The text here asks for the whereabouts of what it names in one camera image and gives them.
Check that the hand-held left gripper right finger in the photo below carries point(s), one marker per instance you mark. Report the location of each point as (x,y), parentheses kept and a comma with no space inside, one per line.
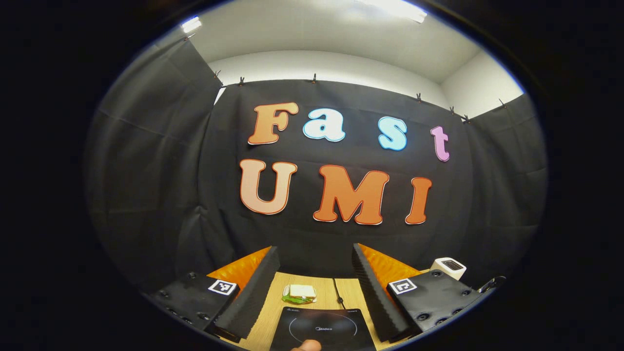
(375,297)

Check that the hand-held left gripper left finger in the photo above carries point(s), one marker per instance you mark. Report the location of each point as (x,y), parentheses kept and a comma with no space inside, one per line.
(256,297)

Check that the black induction cooktop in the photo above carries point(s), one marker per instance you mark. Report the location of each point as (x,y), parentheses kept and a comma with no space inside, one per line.
(302,326)

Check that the sandwich with lettuce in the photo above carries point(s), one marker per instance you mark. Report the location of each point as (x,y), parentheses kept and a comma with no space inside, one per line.
(301,291)

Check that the white toaster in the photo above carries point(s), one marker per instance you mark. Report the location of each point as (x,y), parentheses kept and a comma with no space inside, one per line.
(446,270)

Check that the black backdrop cloth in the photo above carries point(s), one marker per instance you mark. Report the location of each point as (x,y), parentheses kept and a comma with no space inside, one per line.
(170,170)

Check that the narrow ceiling light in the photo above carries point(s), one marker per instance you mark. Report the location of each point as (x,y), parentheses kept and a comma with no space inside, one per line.
(191,23)

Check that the wide ceiling light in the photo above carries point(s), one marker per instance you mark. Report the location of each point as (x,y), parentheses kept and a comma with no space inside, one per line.
(399,9)

